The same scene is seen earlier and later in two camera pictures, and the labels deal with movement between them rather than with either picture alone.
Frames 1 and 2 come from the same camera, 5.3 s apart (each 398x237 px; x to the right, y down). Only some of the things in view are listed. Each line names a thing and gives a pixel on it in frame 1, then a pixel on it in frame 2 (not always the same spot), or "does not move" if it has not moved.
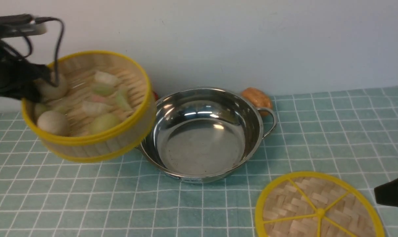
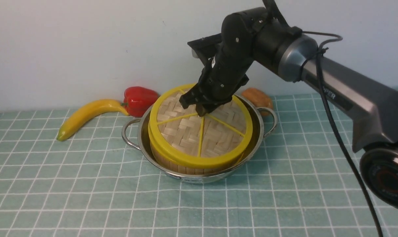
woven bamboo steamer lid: [318, 204] -> [184, 135]
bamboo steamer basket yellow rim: [96, 106] -> [180, 163]
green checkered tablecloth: [361, 133] does not move
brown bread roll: [259, 99] does not move
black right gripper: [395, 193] -> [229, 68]
